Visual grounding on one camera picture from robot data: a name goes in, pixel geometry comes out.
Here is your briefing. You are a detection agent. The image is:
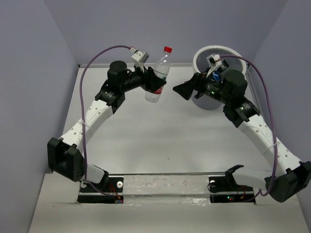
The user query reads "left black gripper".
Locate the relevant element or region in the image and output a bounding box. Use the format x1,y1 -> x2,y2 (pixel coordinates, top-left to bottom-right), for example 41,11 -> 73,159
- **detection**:
119,62 -> 166,93

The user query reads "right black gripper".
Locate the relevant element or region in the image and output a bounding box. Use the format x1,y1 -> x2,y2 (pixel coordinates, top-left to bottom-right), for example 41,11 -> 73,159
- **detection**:
173,67 -> 231,105

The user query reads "red label water bottle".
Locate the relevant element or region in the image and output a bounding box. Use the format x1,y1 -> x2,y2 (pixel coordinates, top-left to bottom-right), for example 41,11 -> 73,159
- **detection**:
145,46 -> 173,103

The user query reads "blue label bottle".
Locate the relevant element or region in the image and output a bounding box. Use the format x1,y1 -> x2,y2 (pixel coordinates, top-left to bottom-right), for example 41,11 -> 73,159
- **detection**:
212,72 -> 221,82

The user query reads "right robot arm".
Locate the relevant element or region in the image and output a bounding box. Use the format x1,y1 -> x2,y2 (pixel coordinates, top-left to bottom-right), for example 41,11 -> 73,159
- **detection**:
173,70 -> 311,203

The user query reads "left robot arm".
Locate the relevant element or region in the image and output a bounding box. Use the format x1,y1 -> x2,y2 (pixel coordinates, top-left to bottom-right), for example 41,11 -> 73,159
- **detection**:
47,61 -> 166,192

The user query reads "white round bin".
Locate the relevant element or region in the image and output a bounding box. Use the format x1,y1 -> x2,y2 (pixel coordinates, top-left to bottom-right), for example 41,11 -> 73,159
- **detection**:
191,45 -> 246,110

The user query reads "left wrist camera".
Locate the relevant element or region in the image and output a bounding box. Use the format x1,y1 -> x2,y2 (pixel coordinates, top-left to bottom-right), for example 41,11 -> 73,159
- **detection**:
130,47 -> 149,72

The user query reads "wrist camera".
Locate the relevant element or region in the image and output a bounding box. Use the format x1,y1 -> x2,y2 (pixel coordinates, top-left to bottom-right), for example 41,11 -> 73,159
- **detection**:
206,53 -> 229,77
130,47 -> 149,72

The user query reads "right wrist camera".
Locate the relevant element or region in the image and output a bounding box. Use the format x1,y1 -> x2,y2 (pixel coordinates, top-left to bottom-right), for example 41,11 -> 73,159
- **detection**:
206,53 -> 229,77

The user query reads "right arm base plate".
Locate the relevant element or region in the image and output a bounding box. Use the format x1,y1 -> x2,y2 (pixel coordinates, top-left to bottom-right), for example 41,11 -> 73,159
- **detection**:
207,176 -> 256,203

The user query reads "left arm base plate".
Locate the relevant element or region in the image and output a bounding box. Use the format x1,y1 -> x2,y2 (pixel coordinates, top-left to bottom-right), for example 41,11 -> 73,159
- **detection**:
77,175 -> 124,204

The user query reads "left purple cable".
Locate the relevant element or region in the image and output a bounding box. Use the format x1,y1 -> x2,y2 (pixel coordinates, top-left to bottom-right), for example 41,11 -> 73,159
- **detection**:
79,45 -> 122,202

